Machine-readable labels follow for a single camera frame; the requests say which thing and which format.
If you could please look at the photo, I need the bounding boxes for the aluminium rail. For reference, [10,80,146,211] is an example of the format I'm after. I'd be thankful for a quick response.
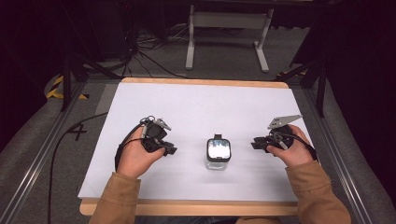
[303,88,375,224]
[0,81,88,224]

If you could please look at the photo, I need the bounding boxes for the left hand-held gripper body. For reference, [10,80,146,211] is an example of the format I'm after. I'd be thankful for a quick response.
[139,115,173,154]

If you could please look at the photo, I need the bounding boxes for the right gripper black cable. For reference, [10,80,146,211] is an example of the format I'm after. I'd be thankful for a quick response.
[273,132,319,162]

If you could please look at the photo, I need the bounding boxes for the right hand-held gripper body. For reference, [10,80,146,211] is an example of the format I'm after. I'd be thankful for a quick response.
[261,114,304,153]

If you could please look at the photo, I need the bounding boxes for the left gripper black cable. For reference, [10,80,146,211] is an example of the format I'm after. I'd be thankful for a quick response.
[114,122,148,173]

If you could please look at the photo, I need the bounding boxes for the black floor cable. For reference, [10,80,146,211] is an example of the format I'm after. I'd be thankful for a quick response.
[46,111,109,224]

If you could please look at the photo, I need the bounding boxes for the white table sheet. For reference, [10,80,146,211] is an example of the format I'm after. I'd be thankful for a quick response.
[78,81,312,203]

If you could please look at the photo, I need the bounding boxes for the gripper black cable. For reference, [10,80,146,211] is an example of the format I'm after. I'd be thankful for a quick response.
[273,132,319,162]
[114,122,148,173]

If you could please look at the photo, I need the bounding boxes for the person's left hand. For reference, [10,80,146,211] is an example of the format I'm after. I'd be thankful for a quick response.
[116,125,166,180]

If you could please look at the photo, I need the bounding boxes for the bundle of floor cables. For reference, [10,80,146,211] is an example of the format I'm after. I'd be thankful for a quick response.
[122,21,191,79]

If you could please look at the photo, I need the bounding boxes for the clear jar with black lid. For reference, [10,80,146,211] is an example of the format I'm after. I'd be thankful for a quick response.
[205,133,233,172]

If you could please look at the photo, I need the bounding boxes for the black tripod stand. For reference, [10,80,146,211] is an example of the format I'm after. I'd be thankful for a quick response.
[60,51,123,113]
[274,55,329,119]

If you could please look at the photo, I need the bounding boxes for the person's right hand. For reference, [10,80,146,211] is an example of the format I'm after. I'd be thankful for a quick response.
[265,124,316,169]

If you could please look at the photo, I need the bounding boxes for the yellow black floor tape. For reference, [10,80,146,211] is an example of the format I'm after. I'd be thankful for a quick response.
[46,76,90,101]

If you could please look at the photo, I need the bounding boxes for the white metal table frame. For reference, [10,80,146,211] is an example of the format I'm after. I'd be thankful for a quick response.
[185,4,276,74]

